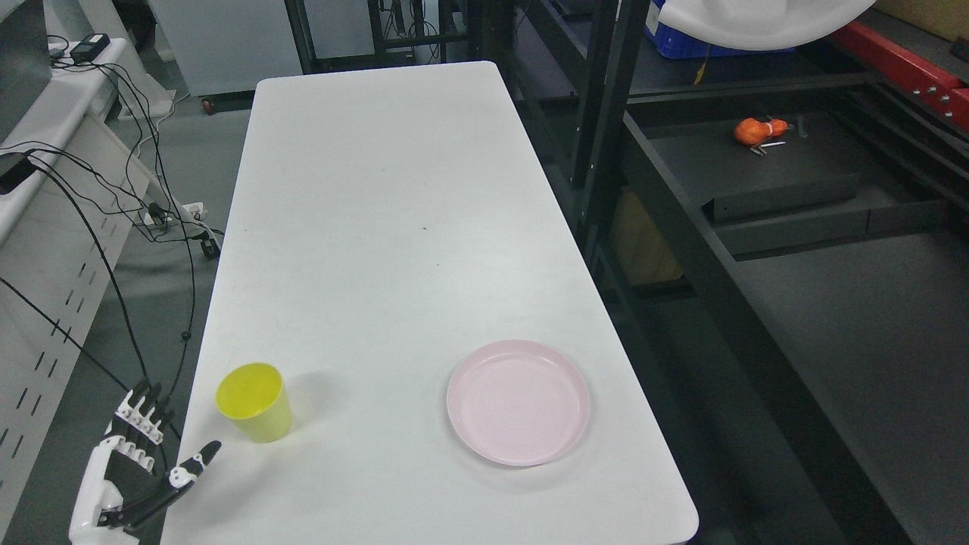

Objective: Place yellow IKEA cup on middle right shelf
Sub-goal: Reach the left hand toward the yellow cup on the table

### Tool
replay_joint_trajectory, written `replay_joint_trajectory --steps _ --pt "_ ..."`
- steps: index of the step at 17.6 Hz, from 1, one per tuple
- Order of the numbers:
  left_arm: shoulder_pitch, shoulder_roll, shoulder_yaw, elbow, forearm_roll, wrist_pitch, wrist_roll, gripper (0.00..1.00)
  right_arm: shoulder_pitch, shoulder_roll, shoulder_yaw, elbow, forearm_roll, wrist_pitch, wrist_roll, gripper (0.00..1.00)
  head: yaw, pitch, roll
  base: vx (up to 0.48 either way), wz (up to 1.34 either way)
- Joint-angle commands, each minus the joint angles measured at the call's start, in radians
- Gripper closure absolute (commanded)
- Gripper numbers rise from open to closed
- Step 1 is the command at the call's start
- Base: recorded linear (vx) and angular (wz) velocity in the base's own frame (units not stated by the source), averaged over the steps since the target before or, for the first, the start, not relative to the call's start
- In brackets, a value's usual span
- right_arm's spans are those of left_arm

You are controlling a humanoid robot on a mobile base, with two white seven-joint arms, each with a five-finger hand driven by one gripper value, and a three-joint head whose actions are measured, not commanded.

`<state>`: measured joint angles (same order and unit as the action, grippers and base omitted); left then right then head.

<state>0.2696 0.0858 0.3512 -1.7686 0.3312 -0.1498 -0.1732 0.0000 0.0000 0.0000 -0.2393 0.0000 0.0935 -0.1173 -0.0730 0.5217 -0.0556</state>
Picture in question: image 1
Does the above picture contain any white table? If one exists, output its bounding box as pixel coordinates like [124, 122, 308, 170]
[160, 61, 699, 544]

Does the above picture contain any blue plastic crate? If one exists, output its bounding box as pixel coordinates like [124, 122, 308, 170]
[645, 0, 796, 60]

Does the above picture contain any white perforated cabinet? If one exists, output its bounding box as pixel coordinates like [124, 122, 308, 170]
[1, 39, 172, 534]

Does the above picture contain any white cloth cover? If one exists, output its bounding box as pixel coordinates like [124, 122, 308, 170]
[658, 1, 874, 51]

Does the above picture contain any pink plastic plate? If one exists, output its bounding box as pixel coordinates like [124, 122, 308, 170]
[445, 339, 590, 468]

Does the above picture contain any yellow plastic cup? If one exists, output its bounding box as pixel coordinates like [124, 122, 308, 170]
[215, 362, 293, 443]

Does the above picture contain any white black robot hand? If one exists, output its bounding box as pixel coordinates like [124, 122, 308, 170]
[68, 378, 222, 544]

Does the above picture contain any red metal beam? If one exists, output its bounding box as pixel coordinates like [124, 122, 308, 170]
[828, 22, 968, 130]

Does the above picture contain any black power adapter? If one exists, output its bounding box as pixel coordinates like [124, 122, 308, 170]
[70, 33, 111, 65]

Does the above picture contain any orange toy on shelf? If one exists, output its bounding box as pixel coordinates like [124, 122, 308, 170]
[733, 117, 790, 146]

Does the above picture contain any black metal shelf rack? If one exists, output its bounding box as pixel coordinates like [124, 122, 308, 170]
[515, 1, 967, 544]

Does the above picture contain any white power strip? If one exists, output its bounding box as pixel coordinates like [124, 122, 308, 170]
[142, 201, 208, 230]

